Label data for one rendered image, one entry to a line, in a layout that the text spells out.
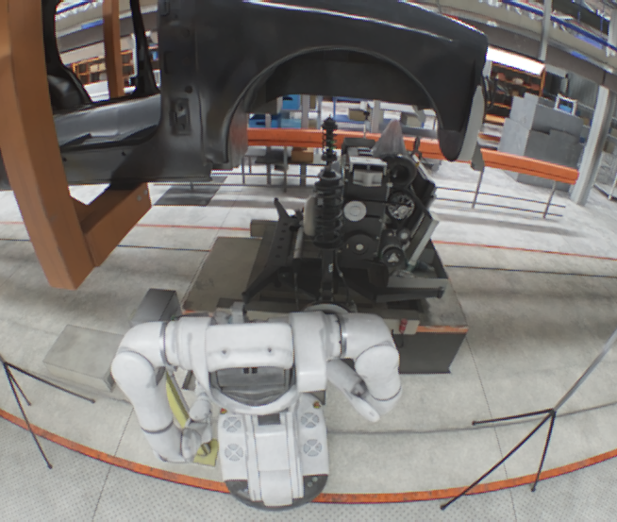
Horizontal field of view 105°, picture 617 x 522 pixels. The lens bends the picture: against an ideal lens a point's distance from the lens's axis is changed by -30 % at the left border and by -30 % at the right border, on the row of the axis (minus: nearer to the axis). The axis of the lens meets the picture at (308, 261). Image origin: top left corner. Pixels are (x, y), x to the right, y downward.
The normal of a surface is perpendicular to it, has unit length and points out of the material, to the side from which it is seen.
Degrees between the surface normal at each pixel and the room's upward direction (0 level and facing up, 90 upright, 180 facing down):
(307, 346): 14
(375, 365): 83
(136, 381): 77
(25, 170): 90
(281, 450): 40
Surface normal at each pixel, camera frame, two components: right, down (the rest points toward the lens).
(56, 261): -0.06, 0.58
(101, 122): -0.07, 0.31
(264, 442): 0.11, -0.25
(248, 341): 0.07, -0.65
